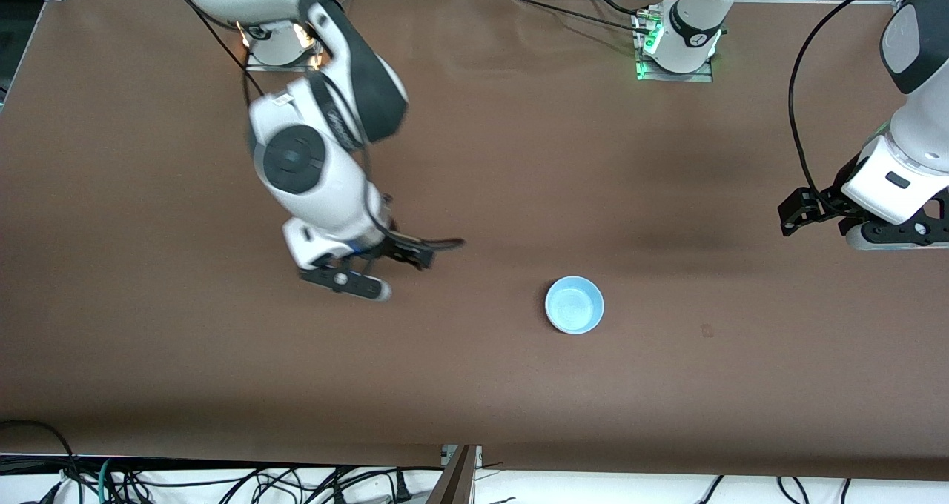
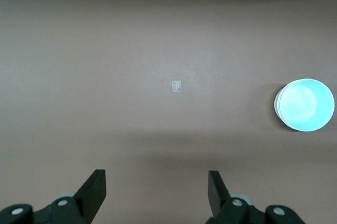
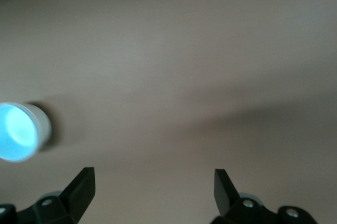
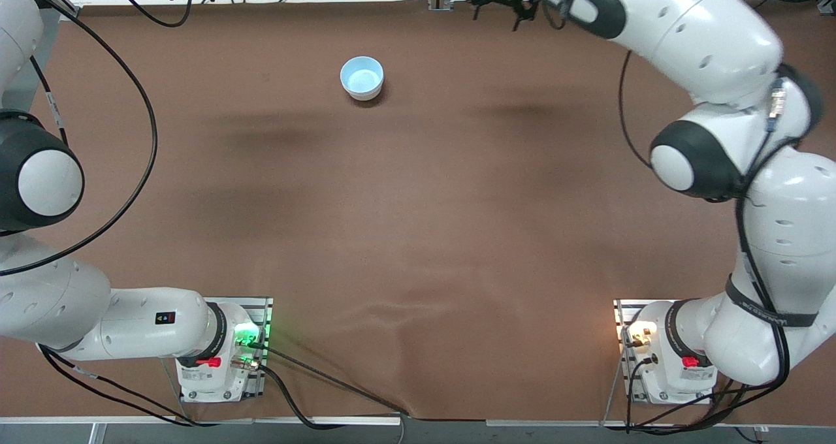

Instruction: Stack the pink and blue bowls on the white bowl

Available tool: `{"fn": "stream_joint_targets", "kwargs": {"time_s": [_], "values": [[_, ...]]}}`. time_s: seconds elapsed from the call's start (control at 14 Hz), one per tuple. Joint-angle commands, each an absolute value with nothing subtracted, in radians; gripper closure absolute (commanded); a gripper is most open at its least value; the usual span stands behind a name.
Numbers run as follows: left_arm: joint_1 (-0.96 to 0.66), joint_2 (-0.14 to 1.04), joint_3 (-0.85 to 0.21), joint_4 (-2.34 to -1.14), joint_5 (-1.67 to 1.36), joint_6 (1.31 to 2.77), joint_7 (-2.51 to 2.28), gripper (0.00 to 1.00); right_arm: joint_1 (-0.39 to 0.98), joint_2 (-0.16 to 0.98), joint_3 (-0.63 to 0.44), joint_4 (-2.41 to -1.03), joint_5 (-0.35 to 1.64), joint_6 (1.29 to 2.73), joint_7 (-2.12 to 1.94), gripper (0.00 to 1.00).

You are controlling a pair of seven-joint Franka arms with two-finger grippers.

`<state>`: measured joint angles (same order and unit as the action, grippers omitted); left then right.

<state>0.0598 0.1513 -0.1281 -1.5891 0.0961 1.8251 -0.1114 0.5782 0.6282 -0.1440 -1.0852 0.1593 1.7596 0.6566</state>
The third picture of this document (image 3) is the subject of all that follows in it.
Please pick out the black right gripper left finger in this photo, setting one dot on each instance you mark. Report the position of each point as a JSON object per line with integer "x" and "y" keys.
{"x": 71, "y": 200}

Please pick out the blue bowl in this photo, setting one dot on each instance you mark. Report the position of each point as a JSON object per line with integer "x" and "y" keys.
{"x": 15, "y": 131}

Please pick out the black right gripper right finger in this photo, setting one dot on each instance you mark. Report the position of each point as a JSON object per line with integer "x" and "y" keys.
{"x": 229, "y": 205}

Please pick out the brown table cover sheet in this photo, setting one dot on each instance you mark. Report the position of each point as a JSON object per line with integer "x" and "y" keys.
{"x": 158, "y": 63}

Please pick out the white bowl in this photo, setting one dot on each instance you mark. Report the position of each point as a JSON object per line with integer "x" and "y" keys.
{"x": 44, "y": 126}

